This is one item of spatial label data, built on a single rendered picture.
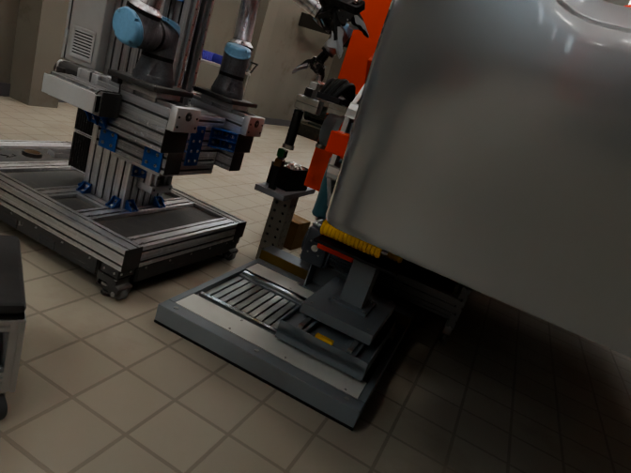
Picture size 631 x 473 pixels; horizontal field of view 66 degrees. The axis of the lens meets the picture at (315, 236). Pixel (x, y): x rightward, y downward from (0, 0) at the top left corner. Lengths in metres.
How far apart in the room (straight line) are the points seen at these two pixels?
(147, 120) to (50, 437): 1.09
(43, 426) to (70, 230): 0.86
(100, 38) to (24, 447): 1.58
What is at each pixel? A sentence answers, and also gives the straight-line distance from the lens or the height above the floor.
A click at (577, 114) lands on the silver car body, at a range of 0.72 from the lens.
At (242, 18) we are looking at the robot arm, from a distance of 2.51.
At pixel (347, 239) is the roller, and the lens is 1.82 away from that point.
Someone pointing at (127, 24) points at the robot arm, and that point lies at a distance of 1.85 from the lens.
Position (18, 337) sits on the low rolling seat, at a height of 0.25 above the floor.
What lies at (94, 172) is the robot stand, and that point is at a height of 0.33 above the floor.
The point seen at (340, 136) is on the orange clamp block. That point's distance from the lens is 1.58.
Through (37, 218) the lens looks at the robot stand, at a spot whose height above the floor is 0.17.
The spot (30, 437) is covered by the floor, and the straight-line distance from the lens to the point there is 1.48.
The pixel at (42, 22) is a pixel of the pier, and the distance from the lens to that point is 5.19.
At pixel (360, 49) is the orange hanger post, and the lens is 2.37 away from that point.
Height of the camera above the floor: 1.01
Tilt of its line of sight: 17 degrees down
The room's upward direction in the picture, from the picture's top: 19 degrees clockwise
